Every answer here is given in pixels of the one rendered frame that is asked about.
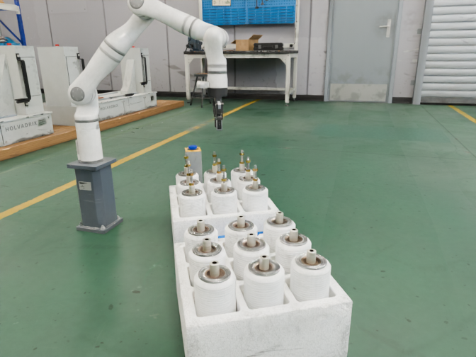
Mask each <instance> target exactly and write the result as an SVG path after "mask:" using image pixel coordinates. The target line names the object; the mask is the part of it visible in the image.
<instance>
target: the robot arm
mask: <svg viewBox="0 0 476 357"><path fill-rule="evenodd" d="M127 5H128V7H129V9H130V10H131V11H132V12H133V14H132V15H131V17H130V19H129V20H128V21H127V22H126V23H125V24H124V25H122V26H121V27H119V28H118V29H116V30H114V31H113V32H112V33H110V34H109V35H108V36H107V37H106V38H105V39H104V41H103V42H102V43H101V45H100V46H99V48H98V49H97V51H96V52H95V54H94V55H93V57H92V58H91V60H90V61H89V63H88V64H87V66H86V68H85V69H84V71H83V72H82V73H81V74H80V75H79V76H78V77H77V78H76V79H75V80H74V82H73V83H72V84H71V85H70V86H69V88H68V98H69V100H70V101H71V102H72V103H73V104H75V105H76V113H75V114H74V122H75V127H76V136H77V140H76V150H77V156H78V161H79V162H81V163H82V164H96V163H99V162H102V161H103V151H102V145H101V134H100V127H99V121H98V114H99V107H98V93H97V90H96V87H97V86H98V85H99V83H100V82H101V80H102V79H103V78H105V77H106V76H107V75H108V74H109V73H111V72H112V71H113V70H114V69H115V68H116V67H117V66H118V65H119V63H120V62H121V60H122V59H123V58H124V56H125V55H126V54H127V52H128V50H129V49H130V48H131V47H132V45H133V44H134V42H135V41H136V39H138V37H139V36H140V35H141V33H142V32H143V31H144V30H145V29H146V28H147V26H148V25H149V24H150V23H151V22H152V21H153V20H154V19H156V20H158V21H160V22H162V23H164V24H166V25H167V26H169V27H171V28H173V29H174V30H176V31H178V32H180V33H182V34H184V35H186V36H188V37H190V38H193V39H195V40H201V41H203V43H204V48H205V54H206V57H207V61H208V77H207V81H197V87H198V88H208V96H209V97H214V99H213V100H212V111H213V114H214V117H215V127H216V130H222V119H223V113H224V112H223V106H224V103H223V102H222V97H226V96H227V95H228V94H227V61H226V58H225V57H224V56H223V52H222V49H223V48H224V47H225V46H226V45H227V44H228V42H229V36H228V34H227V32H226V31H225V30H223V29H222V28H219V27H217V26H215V25H211V24H209V23H205V22H203V21H201V20H200V19H198V18H195V17H193V16H191V15H188V14H187V13H184V12H182V11H179V10H177V9H174V8H172V7H170V6H167V5H166V4H164V3H162V2H160V1H158V0H127ZM220 115H221V116H220Z"/></svg>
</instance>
